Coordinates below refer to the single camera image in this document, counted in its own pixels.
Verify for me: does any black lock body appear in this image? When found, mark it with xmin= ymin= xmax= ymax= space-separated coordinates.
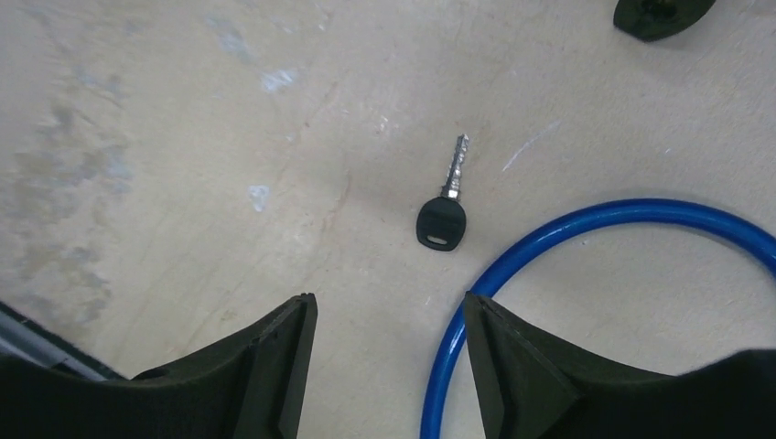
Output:
xmin=613 ymin=0 xmax=716 ymax=43

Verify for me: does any black headed key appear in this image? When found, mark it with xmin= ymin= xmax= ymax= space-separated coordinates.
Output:
xmin=415 ymin=134 xmax=469 ymax=252

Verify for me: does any blue cable lock loop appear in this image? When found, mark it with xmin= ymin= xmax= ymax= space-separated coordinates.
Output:
xmin=419 ymin=198 xmax=775 ymax=438

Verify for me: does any aluminium frame rail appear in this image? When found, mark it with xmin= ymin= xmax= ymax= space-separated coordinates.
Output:
xmin=1 ymin=303 xmax=124 ymax=381

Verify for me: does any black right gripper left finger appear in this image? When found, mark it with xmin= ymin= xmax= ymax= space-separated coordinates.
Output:
xmin=1 ymin=294 xmax=318 ymax=438

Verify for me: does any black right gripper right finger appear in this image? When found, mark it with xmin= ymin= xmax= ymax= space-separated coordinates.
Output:
xmin=463 ymin=294 xmax=775 ymax=438

